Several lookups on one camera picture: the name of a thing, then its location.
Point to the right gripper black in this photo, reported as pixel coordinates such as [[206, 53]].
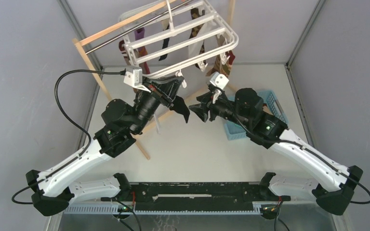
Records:
[[211, 100]]

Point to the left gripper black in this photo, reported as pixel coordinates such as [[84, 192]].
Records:
[[164, 91]]

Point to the white plastic sock hanger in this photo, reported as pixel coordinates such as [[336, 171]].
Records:
[[220, 39]]

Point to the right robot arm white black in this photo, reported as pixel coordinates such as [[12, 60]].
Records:
[[246, 100]]

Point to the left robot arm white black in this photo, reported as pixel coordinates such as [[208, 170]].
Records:
[[58, 187]]

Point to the white sock black stripes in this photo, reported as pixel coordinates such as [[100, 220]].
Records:
[[157, 123]]

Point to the navy sock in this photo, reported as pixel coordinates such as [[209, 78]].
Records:
[[166, 26]]

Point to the maroon striped tan sock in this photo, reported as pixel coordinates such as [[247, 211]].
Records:
[[124, 52]]

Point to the blue plastic basket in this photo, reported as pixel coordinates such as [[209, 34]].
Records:
[[235, 132]]

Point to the red cuff tan sock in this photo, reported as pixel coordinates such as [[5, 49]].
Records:
[[141, 51]]

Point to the dark argyle sock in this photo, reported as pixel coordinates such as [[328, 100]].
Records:
[[194, 15]]

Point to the metal rack rod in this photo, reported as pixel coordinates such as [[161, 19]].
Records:
[[136, 27]]

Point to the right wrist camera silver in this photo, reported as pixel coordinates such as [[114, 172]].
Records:
[[217, 82]]

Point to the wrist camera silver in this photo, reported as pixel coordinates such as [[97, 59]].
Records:
[[217, 82], [134, 78]]

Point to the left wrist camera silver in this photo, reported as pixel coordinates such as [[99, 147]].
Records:
[[134, 78]]

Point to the left camera cable black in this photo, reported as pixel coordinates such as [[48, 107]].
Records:
[[73, 96]]

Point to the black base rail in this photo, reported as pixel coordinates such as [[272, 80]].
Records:
[[197, 196]]

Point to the wooden drying rack frame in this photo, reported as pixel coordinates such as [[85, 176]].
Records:
[[128, 20]]

